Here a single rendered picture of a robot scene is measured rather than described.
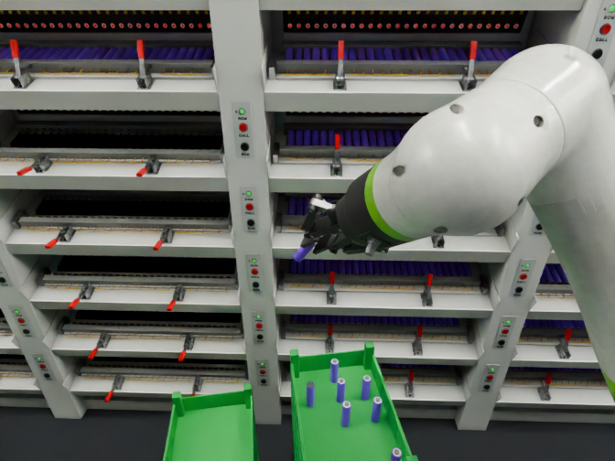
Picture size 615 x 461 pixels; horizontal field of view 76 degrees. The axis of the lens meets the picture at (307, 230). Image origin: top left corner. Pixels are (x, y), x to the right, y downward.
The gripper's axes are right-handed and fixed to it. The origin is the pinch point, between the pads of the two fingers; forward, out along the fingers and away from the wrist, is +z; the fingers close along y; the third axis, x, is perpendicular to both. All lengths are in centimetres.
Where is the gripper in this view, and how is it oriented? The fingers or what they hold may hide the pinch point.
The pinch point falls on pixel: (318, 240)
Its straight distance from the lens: 65.8
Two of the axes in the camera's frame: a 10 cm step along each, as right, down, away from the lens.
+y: 8.6, 4.7, 2.0
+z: -3.2, 1.9, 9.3
